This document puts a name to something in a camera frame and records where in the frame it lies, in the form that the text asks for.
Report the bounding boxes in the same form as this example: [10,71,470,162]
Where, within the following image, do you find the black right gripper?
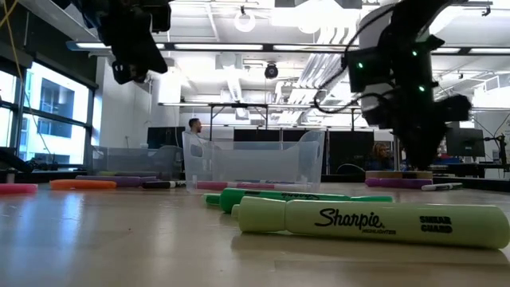
[360,37,473,171]

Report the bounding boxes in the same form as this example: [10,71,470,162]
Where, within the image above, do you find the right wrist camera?
[343,46,395,93]

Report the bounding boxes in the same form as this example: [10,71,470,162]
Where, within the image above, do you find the black dry-erase marker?
[141,180,186,190]

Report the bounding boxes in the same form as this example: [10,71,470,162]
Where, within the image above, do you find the black monitor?
[445,127,486,159]
[146,126,186,151]

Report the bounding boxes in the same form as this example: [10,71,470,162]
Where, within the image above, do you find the clear plastic bin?
[182,129,326,195]

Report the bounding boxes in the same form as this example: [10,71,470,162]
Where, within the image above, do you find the white ring light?
[233,8,257,33]

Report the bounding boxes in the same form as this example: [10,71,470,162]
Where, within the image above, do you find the purple highlighter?
[364,177,434,190]
[74,175,160,188]

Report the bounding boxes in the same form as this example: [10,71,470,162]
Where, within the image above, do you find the green dry-erase marker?
[421,182,464,192]

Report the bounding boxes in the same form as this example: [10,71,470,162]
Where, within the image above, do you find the white shade table lamp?
[357,0,436,188]

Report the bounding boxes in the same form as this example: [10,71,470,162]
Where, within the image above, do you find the orange marker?
[49,179,118,191]

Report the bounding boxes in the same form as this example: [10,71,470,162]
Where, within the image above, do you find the pink dry-erase marker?
[196,181,304,191]

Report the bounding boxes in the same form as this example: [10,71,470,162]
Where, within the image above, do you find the dark grey translucent bin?
[90,143,185,181]

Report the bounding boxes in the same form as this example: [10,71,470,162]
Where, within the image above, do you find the black office partition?
[328,130,375,176]

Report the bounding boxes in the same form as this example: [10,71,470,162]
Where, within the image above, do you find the person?
[366,142,395,171]
[186,117,204,136]

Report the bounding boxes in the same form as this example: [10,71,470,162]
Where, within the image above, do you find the pink highlighter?
[0,183,39,195]

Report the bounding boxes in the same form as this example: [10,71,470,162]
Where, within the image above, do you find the light green Sharpie highlighter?
[230,195,510,250]

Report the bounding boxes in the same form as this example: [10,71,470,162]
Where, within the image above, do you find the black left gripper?
[95,0,172,85]

